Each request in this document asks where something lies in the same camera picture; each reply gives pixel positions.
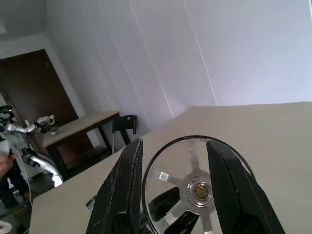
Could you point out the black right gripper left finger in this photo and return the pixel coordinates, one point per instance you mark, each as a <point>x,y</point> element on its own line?
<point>117,195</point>

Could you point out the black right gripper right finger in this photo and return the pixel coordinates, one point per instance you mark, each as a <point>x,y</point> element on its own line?
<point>234,195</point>

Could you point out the silver spoked rotor wheel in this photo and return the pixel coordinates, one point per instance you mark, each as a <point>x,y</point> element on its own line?
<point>198,190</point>

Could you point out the black folding chair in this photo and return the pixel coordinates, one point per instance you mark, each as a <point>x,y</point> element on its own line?
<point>126,122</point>

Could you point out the person in dark clothes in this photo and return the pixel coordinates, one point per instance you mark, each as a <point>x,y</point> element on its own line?
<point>9,190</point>

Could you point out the silver humanoid robot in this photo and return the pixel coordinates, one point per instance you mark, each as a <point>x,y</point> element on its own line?
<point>18,129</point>

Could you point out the brown wooden door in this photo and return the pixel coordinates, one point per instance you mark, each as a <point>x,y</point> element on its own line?
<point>31,85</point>

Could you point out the wooden side table black frame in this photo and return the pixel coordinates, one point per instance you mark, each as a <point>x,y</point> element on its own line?
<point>80,124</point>

